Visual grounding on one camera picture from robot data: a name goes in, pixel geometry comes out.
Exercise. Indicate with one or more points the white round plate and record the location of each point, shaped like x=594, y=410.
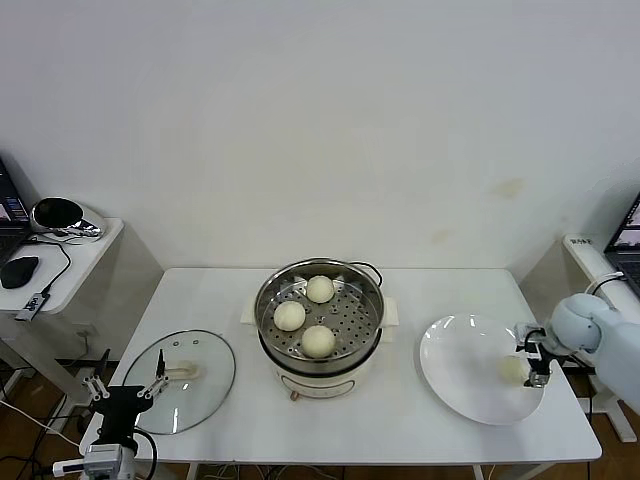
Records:
x=460, y=360

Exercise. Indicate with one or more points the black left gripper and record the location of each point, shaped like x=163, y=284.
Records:
x=122, y=405

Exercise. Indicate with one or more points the white side table with label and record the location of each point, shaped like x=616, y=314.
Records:
x=585, y=257

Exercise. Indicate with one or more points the perforated steel steamer basket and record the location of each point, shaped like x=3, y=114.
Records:
x=357, y=320

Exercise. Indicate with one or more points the black laptop beside mouse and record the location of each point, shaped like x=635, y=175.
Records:
x=9, y=225

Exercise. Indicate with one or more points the small printed table label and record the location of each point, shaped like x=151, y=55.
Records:
x=580, y=242

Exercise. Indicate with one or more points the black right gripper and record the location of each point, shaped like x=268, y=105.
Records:
x=542, y=352

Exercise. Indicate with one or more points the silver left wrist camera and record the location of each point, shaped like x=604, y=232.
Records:
x=102, y=457

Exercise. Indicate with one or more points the chrome and black round device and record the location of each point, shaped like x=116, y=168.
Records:
x=60, y=215

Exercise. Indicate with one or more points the white side table with mouse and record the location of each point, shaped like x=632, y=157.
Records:
x=82, y=260

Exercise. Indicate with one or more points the black computer mouse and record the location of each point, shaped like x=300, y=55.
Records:
x=20, y=271

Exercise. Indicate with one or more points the black laptop with white plug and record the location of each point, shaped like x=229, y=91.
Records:
x=627, y=250

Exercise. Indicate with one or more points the small grey usb hub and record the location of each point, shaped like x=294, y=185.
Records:
x=33, y=306

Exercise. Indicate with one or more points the white steamed baozi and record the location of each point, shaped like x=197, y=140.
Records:
x=290, y=316
x=510, y=371
x=320, y=289
x=318, y=341

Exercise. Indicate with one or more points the light blue right robot arm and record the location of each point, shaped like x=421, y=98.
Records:
x=605, y=340

